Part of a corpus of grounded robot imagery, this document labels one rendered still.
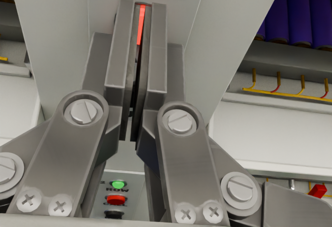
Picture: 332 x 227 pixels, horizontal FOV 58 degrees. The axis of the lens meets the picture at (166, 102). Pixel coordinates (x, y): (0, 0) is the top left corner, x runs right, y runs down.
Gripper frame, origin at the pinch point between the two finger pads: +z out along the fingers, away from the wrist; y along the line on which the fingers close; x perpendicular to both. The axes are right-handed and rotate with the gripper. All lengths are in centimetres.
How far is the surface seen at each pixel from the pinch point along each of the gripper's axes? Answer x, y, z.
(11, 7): -6.4, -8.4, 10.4
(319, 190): -21.6, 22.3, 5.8
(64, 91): -5.1, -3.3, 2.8
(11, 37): -8.4, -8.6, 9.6
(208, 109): -5.2, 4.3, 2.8
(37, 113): -6.7, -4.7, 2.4
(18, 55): -9.5, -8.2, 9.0
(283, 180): -28.6, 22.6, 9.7
